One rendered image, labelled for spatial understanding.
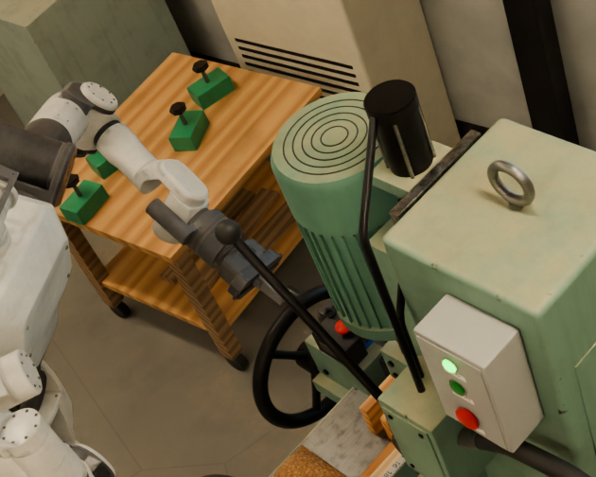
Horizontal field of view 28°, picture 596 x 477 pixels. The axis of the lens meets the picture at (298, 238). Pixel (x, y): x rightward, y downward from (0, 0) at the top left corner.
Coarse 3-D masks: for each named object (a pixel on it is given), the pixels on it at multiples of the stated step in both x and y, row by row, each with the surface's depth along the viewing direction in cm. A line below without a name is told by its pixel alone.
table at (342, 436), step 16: (320, 384) 204; (336, 384) 203; (336, 400) 203; (352, 400) 196; (336, 416) 195; (352, 416) 194; (320, 432) 193; (336, 432) 192; (352, 432) 191; (368, 432) 190; (384, 432) 189; (320, 448) 191; (336, 448) 190; (352, 448) 189; (368, 448) 188; (384, 448) 187; (336, 464) 188; (352, 464) 187; (368, 464) 186
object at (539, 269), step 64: (512, 128) 136; (448, 192) 132; (576, 192) 126; (448, 256) 126; (512, 256) 123; (576, 256) 120; (512, 320) 121; (576, 320) 123; (576, 384) 128; (576, 448) 134
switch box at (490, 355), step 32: (448, 320) 125; (480, 320) 124; (448, 352) 123; (480, 352) 121; (512, 352) 122; (448, 384) 129; (480, 384) 123; (512, 384) 124; (480, 416) 129; (512, 416) 127; (512, 448) 130
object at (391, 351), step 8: (392, 344) 179; (384, 352) 179; (392, 352) 178; (400, 352) 177; (384, 360) 180; (392, 360) 178; (400, 360) 176; (392, 368) 181; (400, 368) 178; (392, 376) 183
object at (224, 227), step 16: (224, 224) 155; (224, 240) 155; (240, 240) 156; (256, 256) 157; (272, 288) 157; (288, 304) 157; (304, 320) 157; (320, 336) 158; (336, 352) 158; (352, 368) 158; (368, 384) 158
